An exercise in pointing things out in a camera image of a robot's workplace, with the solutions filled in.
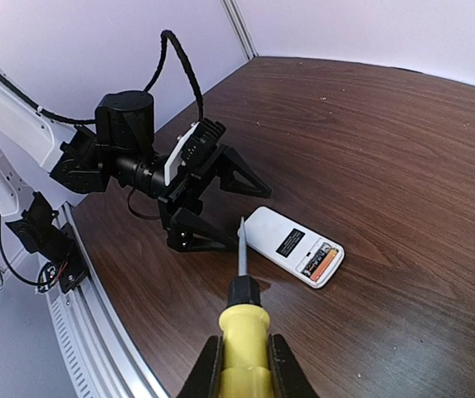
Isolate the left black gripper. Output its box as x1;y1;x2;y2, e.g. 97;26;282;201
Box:
156;144;272;253

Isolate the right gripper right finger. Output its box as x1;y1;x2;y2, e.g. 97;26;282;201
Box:
268;333;318;398

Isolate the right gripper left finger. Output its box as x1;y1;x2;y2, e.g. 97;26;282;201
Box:
177;336;223;398

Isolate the yellow handled screwdriver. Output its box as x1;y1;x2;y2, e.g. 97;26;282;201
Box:
219;220;274;397

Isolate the white remote control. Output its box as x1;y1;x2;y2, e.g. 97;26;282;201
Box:
238;206;345;289

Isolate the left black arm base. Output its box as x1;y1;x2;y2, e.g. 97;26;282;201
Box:
6;192;89;294

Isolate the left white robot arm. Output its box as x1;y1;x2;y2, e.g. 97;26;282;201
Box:
0;71;271;263

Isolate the orange battery in remote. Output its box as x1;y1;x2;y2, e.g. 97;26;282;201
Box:
308;249;338;282

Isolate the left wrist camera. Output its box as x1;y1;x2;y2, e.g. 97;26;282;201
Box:
163;118;226;187

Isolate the front aluminium table rail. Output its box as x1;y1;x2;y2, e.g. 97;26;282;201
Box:
46;203;169;397

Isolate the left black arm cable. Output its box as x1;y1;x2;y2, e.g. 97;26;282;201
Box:
41;29;206;125

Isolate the left aluminium frame post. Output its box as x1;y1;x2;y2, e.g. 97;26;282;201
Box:
221;0;259;61

